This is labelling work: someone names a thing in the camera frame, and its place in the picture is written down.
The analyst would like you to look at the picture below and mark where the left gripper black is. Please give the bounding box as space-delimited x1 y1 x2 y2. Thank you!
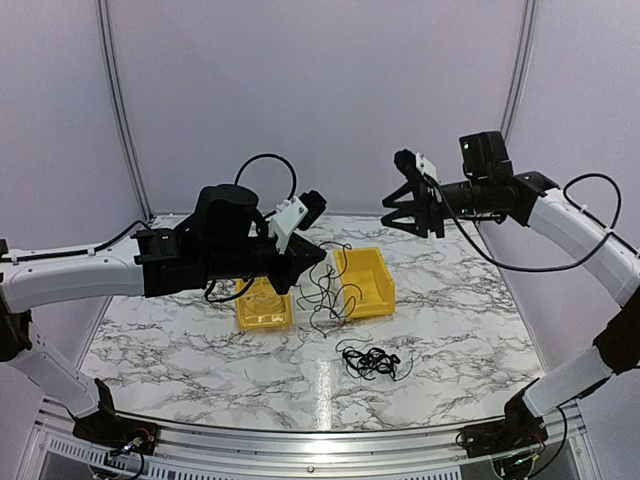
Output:
204 220 327 295

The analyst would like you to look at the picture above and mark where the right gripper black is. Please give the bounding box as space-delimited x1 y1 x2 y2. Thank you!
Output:
380 177 492 239

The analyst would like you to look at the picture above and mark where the thin white cable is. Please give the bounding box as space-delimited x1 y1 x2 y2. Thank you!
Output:
244 289 286 314

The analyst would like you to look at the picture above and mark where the long thin black cable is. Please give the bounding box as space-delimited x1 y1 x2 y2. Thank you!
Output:
295 241 364 340

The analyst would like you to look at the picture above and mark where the black cable bundle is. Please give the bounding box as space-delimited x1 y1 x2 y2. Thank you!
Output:
335 339 417 384

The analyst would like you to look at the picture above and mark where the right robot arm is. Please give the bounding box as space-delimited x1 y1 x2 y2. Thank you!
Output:
382 131 639 448

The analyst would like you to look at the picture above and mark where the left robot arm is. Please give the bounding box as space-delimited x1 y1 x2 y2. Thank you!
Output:
1 184 326 445

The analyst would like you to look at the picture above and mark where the white translucent plastic bin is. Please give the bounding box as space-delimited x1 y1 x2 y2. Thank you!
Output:
291 253 344 328

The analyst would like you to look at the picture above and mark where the left yellow plastic bin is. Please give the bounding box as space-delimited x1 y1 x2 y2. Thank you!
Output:
235 277 293 330

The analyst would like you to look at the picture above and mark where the yellow plastic bin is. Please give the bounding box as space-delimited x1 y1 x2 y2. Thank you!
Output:
333 247 396 319
235 277 293 330

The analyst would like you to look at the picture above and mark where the right yellow plastic bin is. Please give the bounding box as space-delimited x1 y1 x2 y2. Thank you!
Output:
333 247 396 319

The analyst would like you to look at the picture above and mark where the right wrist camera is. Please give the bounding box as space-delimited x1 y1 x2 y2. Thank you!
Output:
394 149 438 181

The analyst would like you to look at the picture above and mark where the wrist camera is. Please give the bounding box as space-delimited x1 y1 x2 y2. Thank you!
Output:
268 190 327 255
394 149 438 181

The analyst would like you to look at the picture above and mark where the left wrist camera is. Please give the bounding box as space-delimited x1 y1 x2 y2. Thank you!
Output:
268 190 327 255

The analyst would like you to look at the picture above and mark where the right corner post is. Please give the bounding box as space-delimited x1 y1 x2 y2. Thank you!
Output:
500 0 538 144

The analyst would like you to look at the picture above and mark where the corner post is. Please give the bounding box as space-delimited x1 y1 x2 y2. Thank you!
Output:
500 0 538 144
95 0 154 220

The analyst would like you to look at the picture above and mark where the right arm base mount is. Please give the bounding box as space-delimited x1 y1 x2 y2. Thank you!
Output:
455 392 548 458

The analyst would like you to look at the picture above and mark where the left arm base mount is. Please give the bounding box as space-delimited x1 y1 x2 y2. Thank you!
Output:
70 379 159 455

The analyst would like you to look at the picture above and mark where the aluminium frame rail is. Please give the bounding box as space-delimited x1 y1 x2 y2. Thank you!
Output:
14 394 601 480

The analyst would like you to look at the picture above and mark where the left corner post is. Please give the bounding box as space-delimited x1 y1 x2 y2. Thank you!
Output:
95 0 154 220

